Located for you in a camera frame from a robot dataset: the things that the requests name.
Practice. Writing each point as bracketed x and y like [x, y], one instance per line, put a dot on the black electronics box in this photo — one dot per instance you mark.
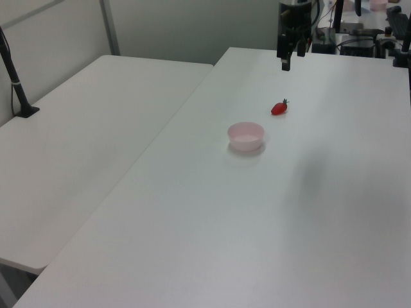
[358, 48]

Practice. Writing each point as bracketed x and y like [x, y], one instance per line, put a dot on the red toy strawberry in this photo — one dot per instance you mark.
[278, 108]

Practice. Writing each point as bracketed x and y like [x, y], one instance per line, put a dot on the black thin upright pole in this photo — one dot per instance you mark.
[338, 16]

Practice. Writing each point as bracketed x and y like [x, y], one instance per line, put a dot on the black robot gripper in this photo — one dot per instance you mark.
[293, 14]

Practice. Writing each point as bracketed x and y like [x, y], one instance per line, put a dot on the grey metal partition post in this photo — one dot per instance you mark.
[109, 27]

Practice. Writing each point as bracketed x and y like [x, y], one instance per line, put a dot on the pink plastic bowl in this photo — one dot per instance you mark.
[246, 136]

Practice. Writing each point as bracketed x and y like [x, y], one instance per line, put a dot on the black camera stand pole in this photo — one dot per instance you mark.
[14, 83]

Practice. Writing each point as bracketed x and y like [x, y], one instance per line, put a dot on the black clamp stand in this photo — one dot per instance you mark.
[403, 54]

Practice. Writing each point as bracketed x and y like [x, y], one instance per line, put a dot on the small pink background bowl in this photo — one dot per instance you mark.
[378, 4]

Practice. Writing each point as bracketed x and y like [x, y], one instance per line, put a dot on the white side table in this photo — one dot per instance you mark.
[64, 144]

